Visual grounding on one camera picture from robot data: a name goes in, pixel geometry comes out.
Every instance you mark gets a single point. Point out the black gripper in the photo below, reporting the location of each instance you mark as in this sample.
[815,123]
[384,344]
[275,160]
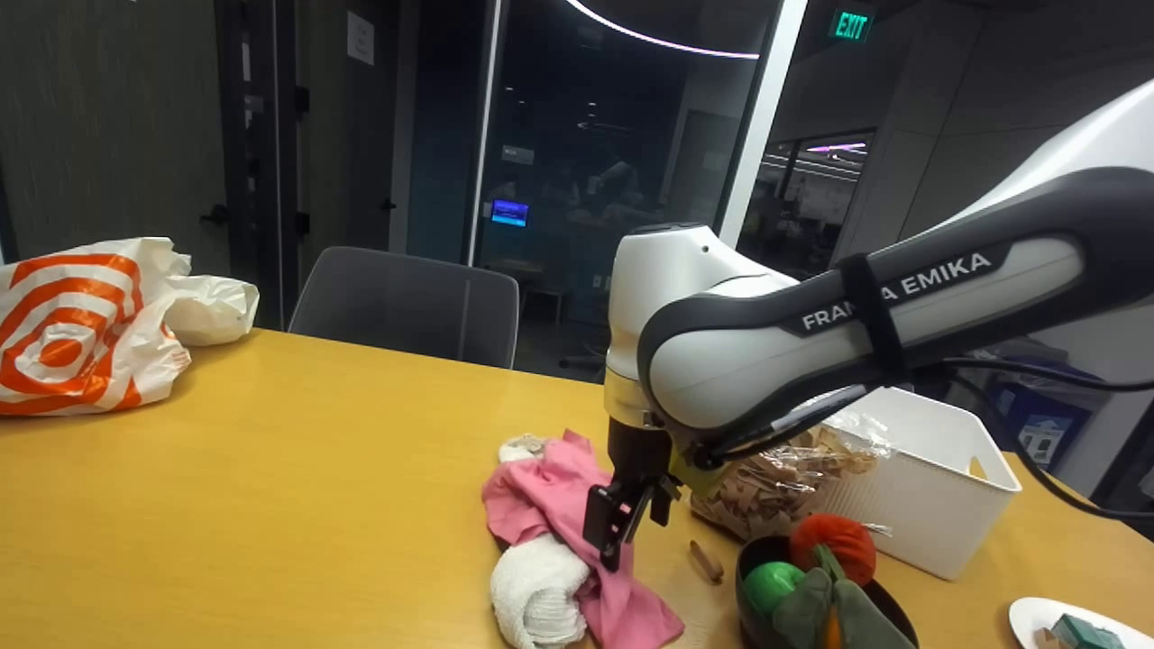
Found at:
[637,451]

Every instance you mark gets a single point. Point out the pink cloth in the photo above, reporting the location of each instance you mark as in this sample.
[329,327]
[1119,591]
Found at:
[547,491]

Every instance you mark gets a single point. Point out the white terry towel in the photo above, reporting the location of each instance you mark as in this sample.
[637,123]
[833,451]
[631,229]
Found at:
[536,597]

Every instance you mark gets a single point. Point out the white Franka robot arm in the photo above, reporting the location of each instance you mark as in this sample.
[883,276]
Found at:
[745,361]

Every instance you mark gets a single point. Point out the white plastic basket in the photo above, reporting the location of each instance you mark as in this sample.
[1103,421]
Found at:
[937,507]

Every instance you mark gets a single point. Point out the small brown snack piece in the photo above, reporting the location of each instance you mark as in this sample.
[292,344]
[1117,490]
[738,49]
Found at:
[705,559]

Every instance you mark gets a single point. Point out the clear bag brown snacks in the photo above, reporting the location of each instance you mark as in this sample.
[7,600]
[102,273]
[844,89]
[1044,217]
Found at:
[781,483]

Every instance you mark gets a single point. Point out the bright green toy fruit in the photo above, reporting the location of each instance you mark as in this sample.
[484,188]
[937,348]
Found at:
[774,586]

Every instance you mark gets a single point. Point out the dark brown bowl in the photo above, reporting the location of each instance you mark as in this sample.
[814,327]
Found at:
[755,617]

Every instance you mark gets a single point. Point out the red toy apple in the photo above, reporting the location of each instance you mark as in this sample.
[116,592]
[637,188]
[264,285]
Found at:
[833,544]

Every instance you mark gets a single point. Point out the orange toy fruit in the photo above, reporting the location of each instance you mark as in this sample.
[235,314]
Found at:
[829,635]

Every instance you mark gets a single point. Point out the dark green plush vegetable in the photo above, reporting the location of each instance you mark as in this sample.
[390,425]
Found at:
[866,617]

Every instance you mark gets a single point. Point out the grey office chair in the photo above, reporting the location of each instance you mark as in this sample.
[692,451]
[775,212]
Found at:
[410,307]

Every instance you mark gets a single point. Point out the blue lit display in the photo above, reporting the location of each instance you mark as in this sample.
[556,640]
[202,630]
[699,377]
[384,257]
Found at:
[509,216]

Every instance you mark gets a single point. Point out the white paper plate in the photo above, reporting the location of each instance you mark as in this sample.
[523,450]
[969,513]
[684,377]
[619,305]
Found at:
[1032,617]

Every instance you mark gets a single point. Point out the blue bin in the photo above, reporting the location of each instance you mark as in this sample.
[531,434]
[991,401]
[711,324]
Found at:
[1047,427]

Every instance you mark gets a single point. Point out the teal wooden block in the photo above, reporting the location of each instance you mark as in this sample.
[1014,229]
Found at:
[1086,635]

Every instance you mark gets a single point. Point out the green exit sign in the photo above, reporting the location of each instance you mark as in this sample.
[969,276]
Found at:
[852,26]

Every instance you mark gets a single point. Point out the white paper door sign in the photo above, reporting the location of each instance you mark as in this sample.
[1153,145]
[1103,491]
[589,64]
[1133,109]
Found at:
[360,37]

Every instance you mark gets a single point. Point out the orange white plastic bag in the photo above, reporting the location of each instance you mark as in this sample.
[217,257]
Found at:
[73,327]

